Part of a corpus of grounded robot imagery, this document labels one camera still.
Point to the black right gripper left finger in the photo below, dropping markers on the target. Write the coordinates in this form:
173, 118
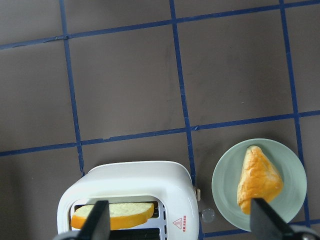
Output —
97, 224

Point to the golden bread pastry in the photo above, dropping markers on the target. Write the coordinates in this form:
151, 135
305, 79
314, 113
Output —
259, 179

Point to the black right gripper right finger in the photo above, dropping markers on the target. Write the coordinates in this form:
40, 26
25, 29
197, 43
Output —
266, 224

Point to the toast slice in toaster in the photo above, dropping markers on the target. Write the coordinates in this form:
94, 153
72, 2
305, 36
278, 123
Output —
122, 215

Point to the white toaster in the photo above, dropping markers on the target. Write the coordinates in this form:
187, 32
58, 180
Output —
166, 183

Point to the light green plate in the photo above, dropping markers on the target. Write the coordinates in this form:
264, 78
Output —
227, 173

